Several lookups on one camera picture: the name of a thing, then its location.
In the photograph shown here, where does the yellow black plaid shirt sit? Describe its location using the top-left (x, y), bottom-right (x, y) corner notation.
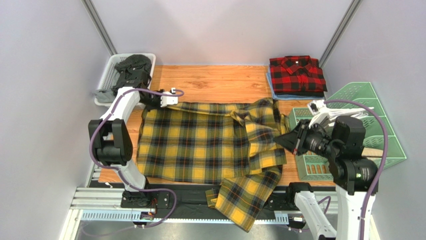
top-left (136, 97), bottom-right (289, 232)

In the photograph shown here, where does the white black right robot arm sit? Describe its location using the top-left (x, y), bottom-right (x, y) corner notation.
top-left (273, 116), bottom-right (378, 240)

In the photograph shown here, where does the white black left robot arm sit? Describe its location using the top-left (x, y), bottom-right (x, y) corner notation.
top-left (88, 67), bottom-right (156, 208)

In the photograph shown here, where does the white paper stack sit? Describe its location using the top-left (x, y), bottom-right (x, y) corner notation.
top-left (321, 108), bottom-right (369, 127)

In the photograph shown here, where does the green plastic file organizer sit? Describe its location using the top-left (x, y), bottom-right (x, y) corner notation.
top-left (288, 81), bottom-right (408, 182)

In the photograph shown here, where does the dark grey shirt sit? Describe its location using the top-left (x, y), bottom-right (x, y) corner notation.
top-left (94, 54), bottom-right (153, 103)

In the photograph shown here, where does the white plastic laundry basket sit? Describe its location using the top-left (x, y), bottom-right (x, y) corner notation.
top-left (94, 53), bottom-right (157, 108)

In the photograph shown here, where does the wooden block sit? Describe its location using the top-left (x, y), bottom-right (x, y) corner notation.
top-left (361, 147), bottom-right (384, 158)

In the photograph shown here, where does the red black plaid folded shirt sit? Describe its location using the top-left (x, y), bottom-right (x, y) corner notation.
top-left (269, 55), bottom-right (328, 94)

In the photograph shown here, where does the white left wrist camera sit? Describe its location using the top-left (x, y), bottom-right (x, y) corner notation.
top-left (160, 87), bottom-right (179, 108)

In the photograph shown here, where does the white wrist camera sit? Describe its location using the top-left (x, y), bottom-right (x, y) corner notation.
top-left (160, 87), bottom-right (179, 108)
top-left (307, 99), bottom-right (330, 129)

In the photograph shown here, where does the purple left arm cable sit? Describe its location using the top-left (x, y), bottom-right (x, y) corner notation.
top-left (88, 87), bottom-right (185, 229)

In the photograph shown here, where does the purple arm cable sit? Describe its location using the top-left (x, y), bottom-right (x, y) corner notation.
top-left (286, 99), bottom-right (390, 240)
top-left (88, 87), bottom-right (185, 229)

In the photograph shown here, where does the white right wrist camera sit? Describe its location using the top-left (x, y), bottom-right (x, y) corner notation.
top-left (307, 99), bottom-right (330, 129)

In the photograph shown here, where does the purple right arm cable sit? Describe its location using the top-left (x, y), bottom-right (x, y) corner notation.
top-left (286, 99), bottom-right (390, 240)

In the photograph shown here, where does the left aluminium corner post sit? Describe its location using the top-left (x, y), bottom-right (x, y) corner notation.
top-left (81, 0), bottom-right (118, 56)

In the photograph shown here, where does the aluminium corner post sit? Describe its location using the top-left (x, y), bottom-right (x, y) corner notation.
top-left (319, 0), bottom-right (363, 69)
top-left (81, 0), bottom-right (118, 56)

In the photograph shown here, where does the aluminium frame rail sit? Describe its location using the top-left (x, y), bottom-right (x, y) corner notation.
top-left (59, 133), bottom-right (380, 240)

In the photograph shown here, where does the right aluminium corner post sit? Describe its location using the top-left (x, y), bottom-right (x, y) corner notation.
top-left (319, 0), bottom-right (363, 69)

